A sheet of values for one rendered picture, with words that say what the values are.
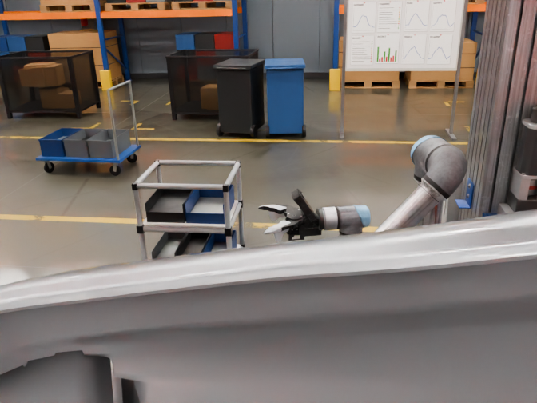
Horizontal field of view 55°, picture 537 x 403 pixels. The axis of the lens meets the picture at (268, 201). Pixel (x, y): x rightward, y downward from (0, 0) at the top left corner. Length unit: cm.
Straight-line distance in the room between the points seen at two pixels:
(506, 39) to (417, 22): 533
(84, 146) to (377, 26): 382
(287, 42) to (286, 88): 480
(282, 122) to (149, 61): 594
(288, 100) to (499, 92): 532
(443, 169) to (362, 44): 545
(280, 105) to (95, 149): 244
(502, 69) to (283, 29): 1002
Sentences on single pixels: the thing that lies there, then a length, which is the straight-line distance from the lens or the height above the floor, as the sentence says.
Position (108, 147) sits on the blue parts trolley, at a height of 32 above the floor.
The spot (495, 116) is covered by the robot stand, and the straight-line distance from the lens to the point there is 172.
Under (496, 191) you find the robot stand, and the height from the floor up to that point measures 129.
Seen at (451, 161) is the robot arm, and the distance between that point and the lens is 158.
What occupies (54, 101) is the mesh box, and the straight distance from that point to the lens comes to 901.
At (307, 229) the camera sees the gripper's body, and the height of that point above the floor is 119.
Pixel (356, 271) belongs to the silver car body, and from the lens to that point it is 40.
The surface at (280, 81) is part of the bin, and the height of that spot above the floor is 75.
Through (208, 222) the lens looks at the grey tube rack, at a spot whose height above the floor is 77.
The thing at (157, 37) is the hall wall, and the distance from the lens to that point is 1219.
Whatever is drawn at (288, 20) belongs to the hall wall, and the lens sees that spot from 1154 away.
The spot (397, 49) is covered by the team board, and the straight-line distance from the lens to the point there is 699.
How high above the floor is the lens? 192
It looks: 23 degrees down
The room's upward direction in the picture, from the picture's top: 1 degrees counter-clockwise
